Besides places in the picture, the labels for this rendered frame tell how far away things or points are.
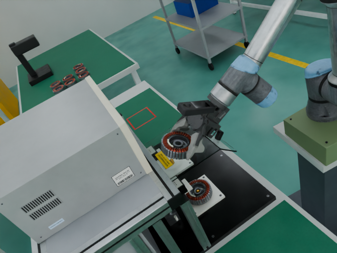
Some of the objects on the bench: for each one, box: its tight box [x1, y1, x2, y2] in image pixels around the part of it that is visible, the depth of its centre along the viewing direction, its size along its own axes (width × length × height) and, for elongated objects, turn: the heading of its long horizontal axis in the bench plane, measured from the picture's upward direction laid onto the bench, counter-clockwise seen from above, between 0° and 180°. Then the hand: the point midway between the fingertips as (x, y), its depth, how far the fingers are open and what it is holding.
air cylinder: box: [164, 209, 181, 226], centre depth 114 cm, size 5×8×6 cm
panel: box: [138, 228, 161, 253], centre depth 114 cm, size 1×66×30 cm, turn 50°
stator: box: [185, 179, 213, 205], centre depth 117 cm, size 11×11×4 cm
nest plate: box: [192, 175, 225, 217], centre depth 118 cm, size 15×15×1 cm
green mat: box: [115, 88, 183, 145], centre depth 175 cm, size 94×61×1 cm, turn 140°
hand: (176, 145), depth 94 cm, fingers closed on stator, 13 cm apart
